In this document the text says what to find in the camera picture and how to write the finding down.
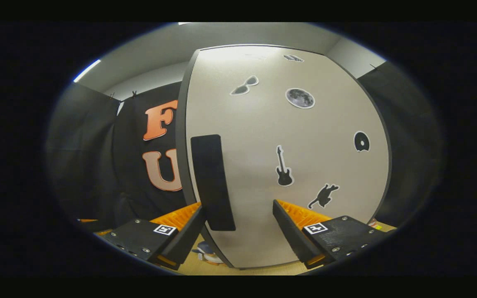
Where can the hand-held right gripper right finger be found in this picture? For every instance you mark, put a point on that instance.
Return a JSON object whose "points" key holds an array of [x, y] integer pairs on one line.
{"points": [[290, 236]]}

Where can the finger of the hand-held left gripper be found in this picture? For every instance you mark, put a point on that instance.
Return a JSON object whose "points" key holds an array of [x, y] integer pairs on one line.
{"points": [[105, 232], [87, 220]]}

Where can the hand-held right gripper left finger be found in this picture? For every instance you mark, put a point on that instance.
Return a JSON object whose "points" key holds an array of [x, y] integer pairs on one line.
{"points": [[186, 240]]}

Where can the grey cabinet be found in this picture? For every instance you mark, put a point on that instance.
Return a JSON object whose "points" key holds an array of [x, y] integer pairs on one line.
{"points": [[179, 145]]}

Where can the black backdrop cloth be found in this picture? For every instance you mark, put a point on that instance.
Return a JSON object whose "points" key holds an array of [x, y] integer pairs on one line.
{"points": [[89, 157]]}

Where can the yellow book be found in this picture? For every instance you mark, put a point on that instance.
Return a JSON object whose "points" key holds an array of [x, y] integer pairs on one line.
{"points": [[374, 226]]}

